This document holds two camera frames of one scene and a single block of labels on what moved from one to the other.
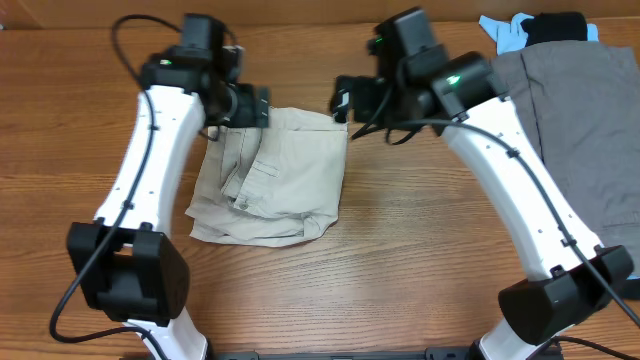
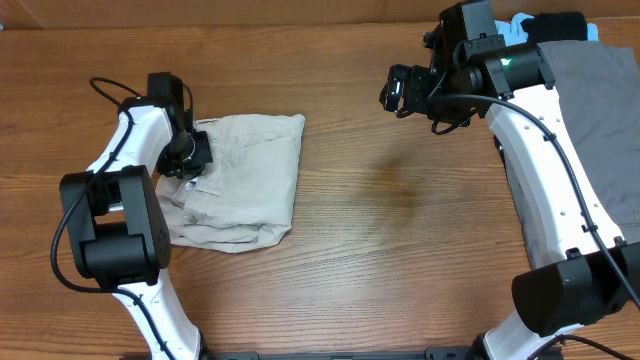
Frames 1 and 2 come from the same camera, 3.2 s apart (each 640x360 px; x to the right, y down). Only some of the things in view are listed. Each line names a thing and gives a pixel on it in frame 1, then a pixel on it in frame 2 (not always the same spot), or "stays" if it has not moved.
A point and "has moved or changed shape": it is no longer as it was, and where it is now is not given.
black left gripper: (247, 115) -> (169, 167)
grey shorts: (578, 104) stays
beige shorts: (275, 185) has moved or changed shape
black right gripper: (366, 89) -> (415, 80)
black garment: (555, 26) stays
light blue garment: (510, 35) stays
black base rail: (430, 353) stays
